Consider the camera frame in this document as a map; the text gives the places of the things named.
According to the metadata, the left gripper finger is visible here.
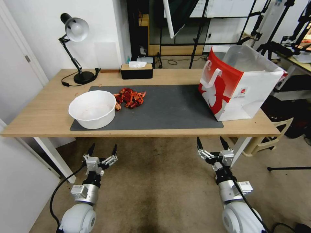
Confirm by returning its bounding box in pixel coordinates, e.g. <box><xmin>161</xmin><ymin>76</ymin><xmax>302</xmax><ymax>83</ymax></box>
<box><xmin>83</xmin><ymin>143</ymin><xmax>96</xmax><ymax>160</ymax></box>
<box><xmin>102</xmin><ymin>144</ymin><xmax>119</xmax><ymax>167</ymax></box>

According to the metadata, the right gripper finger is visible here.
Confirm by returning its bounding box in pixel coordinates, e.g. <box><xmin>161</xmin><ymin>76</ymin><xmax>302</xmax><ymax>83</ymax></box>
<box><xmin>196</xmin><ymin>137</ymin><xmax>213</xmax><ymax>160</ymax></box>
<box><xmin>220</xmin><ymin>136</ymin><xmax>230</xmax><ymax>152</ymax></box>

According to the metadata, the white round takeout container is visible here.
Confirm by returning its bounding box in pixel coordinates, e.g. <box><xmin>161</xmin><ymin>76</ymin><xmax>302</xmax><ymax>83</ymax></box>
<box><xmin>68</xmin><ymin>90</ymin><xmax>117</xmax><ymax>129</ymax></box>

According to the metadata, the red and white takeout bag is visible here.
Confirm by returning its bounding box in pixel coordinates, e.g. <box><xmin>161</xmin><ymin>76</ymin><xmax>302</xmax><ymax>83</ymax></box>
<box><xmin>198</xmin><ymin>44</ymin><xmax>288</xmax><ymax>122</ymax></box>

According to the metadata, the black tissue box wooden lid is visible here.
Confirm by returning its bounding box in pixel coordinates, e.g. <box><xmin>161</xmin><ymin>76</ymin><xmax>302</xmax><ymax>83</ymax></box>
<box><xmin>120</xmin><ymin>63</ymin><xmax>154</xmax><ymax>80</ymax></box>

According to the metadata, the dark grey desk mat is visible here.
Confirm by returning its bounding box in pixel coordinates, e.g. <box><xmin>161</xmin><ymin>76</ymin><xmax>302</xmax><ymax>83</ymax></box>
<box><xmin>70</xmin><ymin>85</ymin><xmax>224</xmax><ymax>131</ymax></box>

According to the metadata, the beige plastic chair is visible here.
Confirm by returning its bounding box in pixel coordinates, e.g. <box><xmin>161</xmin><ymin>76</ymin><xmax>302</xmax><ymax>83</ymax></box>
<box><xmin>243</xmin><ymin>117</ymin><xmax>294</xmax><ymax>156</ymax></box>

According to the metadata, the wooden table with white legs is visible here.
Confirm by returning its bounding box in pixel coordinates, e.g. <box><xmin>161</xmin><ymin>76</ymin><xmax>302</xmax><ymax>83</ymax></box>
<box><xmin>0</xmin><ymin>69</ymin><xmax>281</xmax><ymax>184</ymax></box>

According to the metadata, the red crayfish shell pile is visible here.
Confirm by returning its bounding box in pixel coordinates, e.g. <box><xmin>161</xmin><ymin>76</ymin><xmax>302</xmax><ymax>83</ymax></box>
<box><xmin>113</xmin><ymin>88</ymin><xmax>147</xmax><ymax>112</ymax></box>

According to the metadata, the black stand leg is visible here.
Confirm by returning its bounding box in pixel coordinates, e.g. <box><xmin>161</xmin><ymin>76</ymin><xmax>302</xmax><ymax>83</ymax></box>
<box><xmin>267</xmin><ymin>166</ymin><xmax>311</xmax><ymax>172</ymax></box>

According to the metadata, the black desk lamp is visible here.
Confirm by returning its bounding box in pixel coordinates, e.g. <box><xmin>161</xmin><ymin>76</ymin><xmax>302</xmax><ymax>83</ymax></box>
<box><xmin>58</xmin><ymin>13</ymin><xmax>101</xmax><ymax>85</ymax></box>

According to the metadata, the black tripod stand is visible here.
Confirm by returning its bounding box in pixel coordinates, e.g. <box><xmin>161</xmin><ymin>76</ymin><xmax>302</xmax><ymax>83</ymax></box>
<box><xmin>189</xmin><ymin>0</ymin><xmax>210</xmax><ymax>69</ymax></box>

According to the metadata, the wooden cabinet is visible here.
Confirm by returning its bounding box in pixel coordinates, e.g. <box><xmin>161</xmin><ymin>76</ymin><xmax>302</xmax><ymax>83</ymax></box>
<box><xmin>140</xmin><ymin>14</ymin><xmax>203</xmax><ymax>56</ymax></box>

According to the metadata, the white pole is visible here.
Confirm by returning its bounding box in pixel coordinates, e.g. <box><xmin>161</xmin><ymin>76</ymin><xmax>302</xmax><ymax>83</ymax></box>
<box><xmin>162</xmin><ymin>0</ymin><xmax>175</xmax><ymax>39</ymax></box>

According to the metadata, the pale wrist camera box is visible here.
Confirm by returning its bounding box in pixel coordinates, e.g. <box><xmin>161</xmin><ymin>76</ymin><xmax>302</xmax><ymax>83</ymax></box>
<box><xmin>84</xmin><ymin>156</ymin><xmax>100</xmax><ymax>174</ymax></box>
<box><xmin>219</xmin><ymin>150</ymin><xmax>235</xmax><ymax>167</ymax></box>

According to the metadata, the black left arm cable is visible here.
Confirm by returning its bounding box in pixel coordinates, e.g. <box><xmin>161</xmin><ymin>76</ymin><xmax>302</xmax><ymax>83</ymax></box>
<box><xmin>49</xmin><ymin>166</ymin><xmax>88</xmax><ymax>230</ymax></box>

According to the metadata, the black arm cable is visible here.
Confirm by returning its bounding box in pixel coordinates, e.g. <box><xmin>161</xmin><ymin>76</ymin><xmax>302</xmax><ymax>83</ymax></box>
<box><xmin>49</xmin><ymin>166</ymin><xmax>88</xmax><ymax>230</ymax></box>
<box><xmin>231</xmin><ymin>173</ymin><xmax>296</xmax><ymax>233</ymax></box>

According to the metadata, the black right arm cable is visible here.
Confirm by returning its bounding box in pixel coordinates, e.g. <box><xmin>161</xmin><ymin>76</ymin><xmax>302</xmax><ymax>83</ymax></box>
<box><xmin>231</xmin><ymin>173</ymin><xmax>296</xmax><ymax>233</ymax></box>

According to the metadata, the black lamp cable with switch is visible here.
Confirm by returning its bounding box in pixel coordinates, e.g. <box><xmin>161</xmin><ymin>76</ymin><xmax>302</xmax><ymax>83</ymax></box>
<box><xmin>61</xmin><ymin>72</ymin><xmax>79</xmax><ymax>87</ymax></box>

